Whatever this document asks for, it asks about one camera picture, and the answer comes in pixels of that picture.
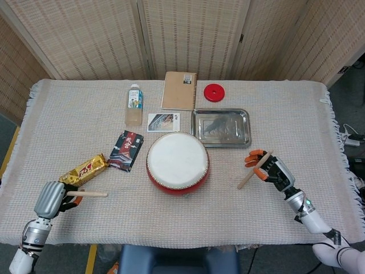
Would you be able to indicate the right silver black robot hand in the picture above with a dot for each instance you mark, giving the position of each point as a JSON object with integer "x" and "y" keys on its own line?
{"x": 280, "y": 175}

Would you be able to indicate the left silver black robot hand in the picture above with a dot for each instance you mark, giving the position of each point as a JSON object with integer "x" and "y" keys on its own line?
{"x": 48, "y": 198}

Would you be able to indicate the wooden drumstick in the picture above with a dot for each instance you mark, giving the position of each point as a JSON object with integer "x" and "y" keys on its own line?
{"x": 91, "y": 194}
{"x": 247, "y": 179}

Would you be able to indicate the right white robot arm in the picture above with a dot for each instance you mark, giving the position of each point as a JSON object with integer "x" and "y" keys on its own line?
{"x": 313, "y": 219}

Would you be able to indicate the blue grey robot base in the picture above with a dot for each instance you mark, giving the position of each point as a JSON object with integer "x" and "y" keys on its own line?
{"x": 176, "y": 259}

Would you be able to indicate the metal tray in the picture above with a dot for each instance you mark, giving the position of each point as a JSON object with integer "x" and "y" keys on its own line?
{"x": 222, "y": 128}

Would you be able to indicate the red drum with white head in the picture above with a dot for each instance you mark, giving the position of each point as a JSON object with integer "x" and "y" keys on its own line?
{"x": 176, "y": 160}

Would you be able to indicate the gold foil snack package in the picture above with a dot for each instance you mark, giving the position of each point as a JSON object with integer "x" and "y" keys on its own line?
{"x": 85, "y": 169}

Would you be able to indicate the white power strip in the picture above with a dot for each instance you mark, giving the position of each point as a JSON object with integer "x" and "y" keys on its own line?
{"x": 352, "y": 141}

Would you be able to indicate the dark printed card box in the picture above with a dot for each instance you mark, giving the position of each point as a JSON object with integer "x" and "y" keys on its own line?
{"x": 125, "y": 151}

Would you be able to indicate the beige woven tablecloth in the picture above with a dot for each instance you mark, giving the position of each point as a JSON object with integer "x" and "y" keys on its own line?
{"x": 199, "y": 217}

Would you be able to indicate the red round plastic disc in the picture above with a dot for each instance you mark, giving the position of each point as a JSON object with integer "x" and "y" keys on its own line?
{"x": 214, "y": 92}

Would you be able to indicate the clear plastic drink bottle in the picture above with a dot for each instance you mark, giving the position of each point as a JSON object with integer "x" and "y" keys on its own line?
{"x": 133, "y": 105}

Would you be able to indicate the white photo postcard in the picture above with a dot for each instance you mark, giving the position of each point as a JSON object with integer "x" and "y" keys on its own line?
{"x": 164, "y": 122}

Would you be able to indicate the brown spiral notebook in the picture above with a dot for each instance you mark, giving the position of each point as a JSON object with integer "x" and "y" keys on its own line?
{"x": 178, "y": 91}

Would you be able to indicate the woven bamboo folding screen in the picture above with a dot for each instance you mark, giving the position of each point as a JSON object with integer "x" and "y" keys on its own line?
{"x": 194, "y": 34}

